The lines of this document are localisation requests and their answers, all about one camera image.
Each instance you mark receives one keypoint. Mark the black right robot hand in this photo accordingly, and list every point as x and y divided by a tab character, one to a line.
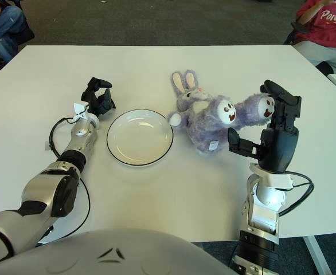
279	149

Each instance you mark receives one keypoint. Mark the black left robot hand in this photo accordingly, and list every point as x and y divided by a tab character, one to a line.
103	101

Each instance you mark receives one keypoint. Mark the purple plush bunny doll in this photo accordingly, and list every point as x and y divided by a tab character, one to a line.
205	126

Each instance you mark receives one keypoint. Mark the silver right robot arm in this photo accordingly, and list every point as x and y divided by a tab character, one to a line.
262	217

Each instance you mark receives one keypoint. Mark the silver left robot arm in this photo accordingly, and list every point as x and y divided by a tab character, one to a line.
44	189

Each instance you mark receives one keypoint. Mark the white plate with dark rim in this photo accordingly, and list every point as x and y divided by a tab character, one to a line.
139	140

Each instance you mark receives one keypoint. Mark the black office chair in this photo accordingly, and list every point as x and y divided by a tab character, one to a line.
27	34
292	35

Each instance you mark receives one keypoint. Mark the white table leg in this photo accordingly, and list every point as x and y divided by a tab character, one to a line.
314	252

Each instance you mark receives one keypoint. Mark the person in blue jeans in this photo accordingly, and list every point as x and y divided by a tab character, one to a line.
4	25

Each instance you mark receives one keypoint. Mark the person in red shirt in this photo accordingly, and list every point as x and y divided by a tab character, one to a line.
325	31

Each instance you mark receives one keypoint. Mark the grey robot torso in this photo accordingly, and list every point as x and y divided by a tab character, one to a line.
113	252

